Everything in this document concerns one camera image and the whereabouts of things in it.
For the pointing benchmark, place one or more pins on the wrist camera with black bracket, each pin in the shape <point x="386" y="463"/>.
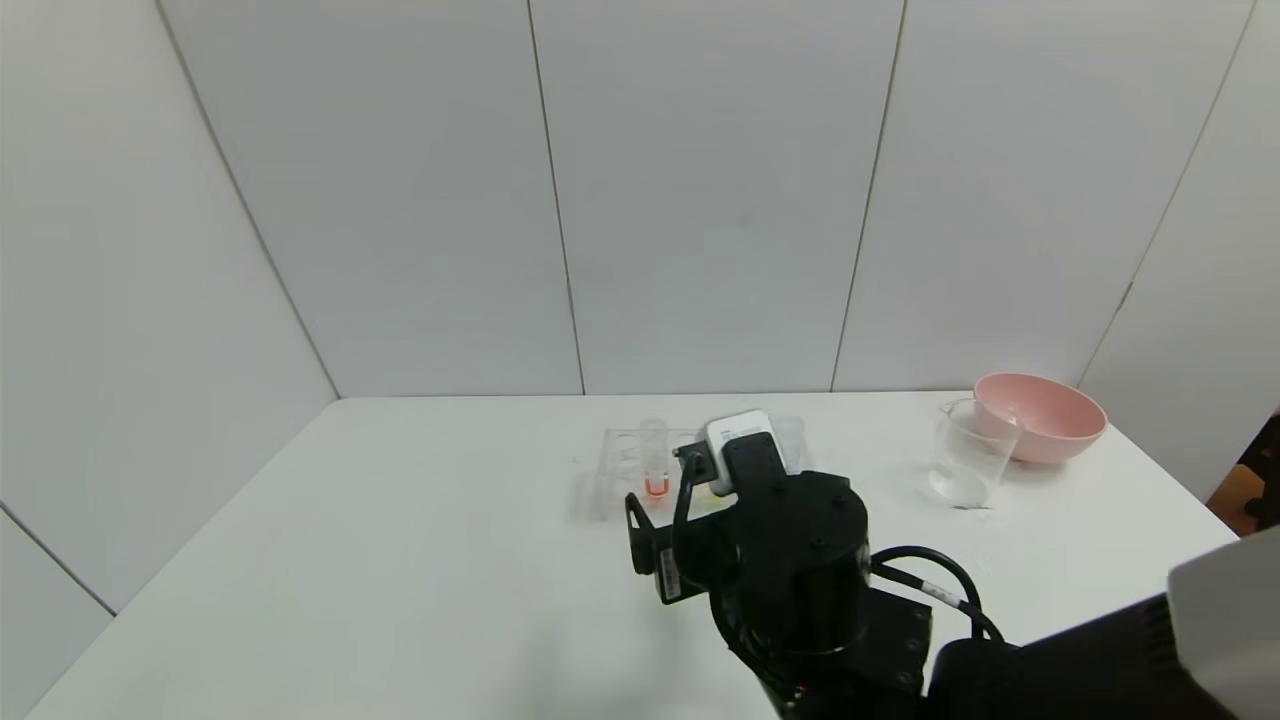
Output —
<point x="740" y="425"/>

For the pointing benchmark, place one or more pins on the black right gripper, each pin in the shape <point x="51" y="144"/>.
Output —
<point x="662" y="567"/>

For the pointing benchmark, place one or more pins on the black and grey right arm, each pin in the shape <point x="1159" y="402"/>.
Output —
<point x="800" y="560"/>

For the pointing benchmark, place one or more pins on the pink bowl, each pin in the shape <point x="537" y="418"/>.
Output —
<point x="1050" y="425"/>

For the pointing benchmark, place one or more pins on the red pigment test tube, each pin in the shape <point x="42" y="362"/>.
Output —
<point x="654" y="450"/>

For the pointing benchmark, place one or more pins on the clear plastic beaker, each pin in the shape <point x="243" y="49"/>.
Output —
<point x="965" y="450"/>

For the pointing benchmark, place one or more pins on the clear acrylic test tube rack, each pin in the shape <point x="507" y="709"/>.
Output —
<point x="620" y="470"/>

